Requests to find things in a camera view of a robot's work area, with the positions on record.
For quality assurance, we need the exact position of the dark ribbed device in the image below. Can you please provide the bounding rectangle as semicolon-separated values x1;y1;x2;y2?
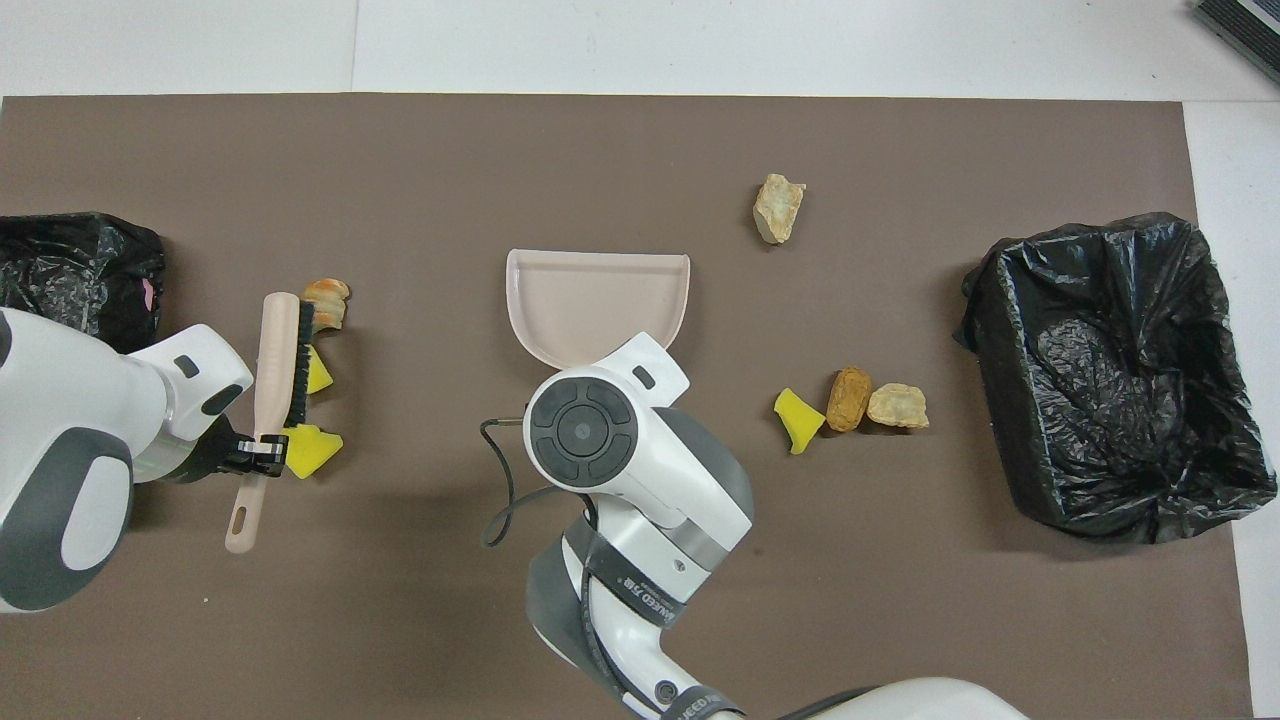
1193;0;1280;86

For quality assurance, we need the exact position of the bin lined with black bag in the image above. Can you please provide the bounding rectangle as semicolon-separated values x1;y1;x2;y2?
953;212;1279;546

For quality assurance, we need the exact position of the brown bread roll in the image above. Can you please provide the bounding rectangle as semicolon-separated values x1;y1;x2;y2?
826;365;873;434

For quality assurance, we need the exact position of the beige plastic dustpan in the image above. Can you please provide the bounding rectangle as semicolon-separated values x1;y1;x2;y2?
505;249;692;373

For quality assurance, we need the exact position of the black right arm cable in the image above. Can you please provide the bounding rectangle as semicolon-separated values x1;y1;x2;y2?
480;415;691;716

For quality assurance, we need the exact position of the black-bagged bin with pink spot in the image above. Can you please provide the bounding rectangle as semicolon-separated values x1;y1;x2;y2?
0;212;167;356

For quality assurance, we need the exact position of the orange toasted croissant piece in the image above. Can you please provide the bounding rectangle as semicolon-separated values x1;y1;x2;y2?
303;278;352;333

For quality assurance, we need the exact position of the pale crusty bread chunk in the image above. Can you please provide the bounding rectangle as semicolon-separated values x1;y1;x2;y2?
752;173;807;246

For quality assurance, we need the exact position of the brown table mat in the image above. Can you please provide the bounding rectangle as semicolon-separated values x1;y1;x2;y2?
0;94;1256;720

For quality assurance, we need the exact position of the pale bread piece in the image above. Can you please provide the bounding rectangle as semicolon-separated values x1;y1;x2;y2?
866;383;930;431

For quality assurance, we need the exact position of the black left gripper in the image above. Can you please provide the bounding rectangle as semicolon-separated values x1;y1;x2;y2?
165;420;289;484

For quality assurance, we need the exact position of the beige brush with black bristles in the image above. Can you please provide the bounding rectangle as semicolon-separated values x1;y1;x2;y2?
224;292;316;555

